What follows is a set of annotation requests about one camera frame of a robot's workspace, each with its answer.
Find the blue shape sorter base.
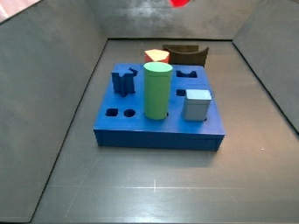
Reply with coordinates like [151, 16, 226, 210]
[93, 63, 226, 151]

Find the green cylinder block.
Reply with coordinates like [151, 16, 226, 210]
[144, 62, 173, 120]

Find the red pentagon block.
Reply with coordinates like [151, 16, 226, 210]
[144, 49, 169, 63]

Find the black curved stand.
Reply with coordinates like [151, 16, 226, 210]
[163, 45, 210, 67]

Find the red hexagon prism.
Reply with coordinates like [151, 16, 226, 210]
[169, 0, 191, 8]

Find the light blue square block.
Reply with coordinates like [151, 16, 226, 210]
[183, 89, 211, 122]

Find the dark blue star block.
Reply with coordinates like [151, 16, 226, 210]
[111, 67, 137, 97]

